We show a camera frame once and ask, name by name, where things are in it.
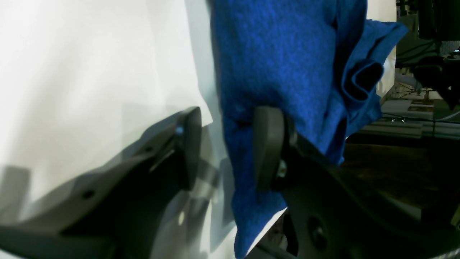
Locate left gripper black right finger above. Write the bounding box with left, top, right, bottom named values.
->
left=253, top=106, right=459, bottom=259

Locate blue long-sleeve shirt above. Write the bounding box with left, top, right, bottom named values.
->
left=213, top=0, right=409, bottom=259

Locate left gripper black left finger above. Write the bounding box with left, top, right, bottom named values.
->
left=1, top=106, right=202, bottom=259

